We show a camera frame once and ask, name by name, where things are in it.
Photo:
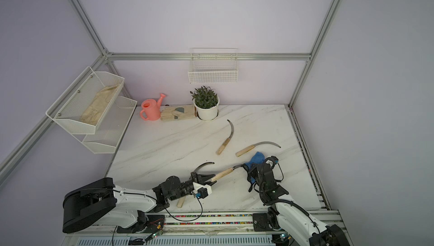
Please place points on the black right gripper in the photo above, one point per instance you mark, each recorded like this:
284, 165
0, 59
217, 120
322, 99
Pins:
252, 171

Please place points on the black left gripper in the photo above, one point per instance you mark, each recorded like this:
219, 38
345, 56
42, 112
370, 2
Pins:
200, 177

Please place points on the sickle with wooden handle middle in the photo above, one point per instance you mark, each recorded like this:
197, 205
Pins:
224, 173

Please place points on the sickle with wooden handle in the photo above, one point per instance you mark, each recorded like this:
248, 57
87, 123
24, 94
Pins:
251, 147
182, 200
224, 173
228, 139

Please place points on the blue fluffy rag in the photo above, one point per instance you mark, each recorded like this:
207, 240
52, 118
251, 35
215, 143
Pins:
257, 159

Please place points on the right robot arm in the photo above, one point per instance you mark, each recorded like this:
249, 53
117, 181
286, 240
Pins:
285, 215

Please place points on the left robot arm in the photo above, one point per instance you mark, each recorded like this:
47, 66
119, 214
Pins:
104, 203

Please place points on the white plant pot with saucer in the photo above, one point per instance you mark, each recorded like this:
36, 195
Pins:
207, 114

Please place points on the beige work glove on table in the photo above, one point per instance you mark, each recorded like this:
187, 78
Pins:
176, 113

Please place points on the green potted plant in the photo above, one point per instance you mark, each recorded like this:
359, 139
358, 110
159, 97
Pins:
204, 97

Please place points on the pink watering can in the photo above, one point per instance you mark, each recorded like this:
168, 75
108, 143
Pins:
150, 109

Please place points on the white mesh lower shelf basket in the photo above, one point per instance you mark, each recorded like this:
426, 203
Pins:
112, 128

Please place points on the white mesh shelf basket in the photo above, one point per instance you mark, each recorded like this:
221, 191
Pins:
112, 128
71, 111

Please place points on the beige glove in basket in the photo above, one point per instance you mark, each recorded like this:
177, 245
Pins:
95, 110

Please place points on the white mesh upper shelf basket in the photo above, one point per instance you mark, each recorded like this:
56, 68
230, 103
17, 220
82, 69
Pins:
71, 111

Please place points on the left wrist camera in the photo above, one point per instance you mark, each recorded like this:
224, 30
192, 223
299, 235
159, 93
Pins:
201, 191

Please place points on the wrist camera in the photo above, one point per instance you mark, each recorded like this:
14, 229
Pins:
273, 161
201, 191

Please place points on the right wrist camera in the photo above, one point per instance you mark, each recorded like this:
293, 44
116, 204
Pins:
273, 161

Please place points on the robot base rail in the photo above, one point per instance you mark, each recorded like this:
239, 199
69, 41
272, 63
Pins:
186, 229

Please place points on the white wire wall basket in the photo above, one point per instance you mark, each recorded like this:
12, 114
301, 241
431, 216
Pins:
213, 65

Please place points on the aluminium frame profile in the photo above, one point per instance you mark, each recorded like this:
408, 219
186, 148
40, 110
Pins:
141, 90

